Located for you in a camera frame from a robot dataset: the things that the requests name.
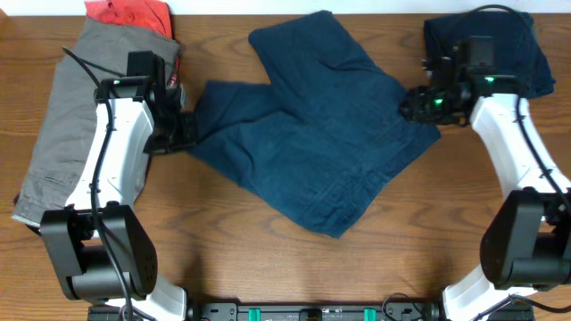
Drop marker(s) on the grey folded shorts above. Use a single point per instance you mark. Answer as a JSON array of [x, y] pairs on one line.
[[68, 129]]

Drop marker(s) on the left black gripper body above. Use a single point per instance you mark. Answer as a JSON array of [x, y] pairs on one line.
[[176, 133]]

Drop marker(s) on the red garment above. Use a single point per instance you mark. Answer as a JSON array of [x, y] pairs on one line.
[[134, 13]]

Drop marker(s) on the blue shorts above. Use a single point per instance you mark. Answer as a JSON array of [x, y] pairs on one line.
[[321, 140]]

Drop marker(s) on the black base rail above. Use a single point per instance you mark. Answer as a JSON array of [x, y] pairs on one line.
[[395, 310]]

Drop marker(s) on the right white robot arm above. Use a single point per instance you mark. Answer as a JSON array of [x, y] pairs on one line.
[[526, 248]]

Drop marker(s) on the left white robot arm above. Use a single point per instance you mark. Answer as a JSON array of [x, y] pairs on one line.
[[99, 250]]

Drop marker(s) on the dark navy folded garment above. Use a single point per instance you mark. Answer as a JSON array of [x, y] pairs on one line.
[[516, 51]]

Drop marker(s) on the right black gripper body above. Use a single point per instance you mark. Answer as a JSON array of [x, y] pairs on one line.
[[434, 106]]

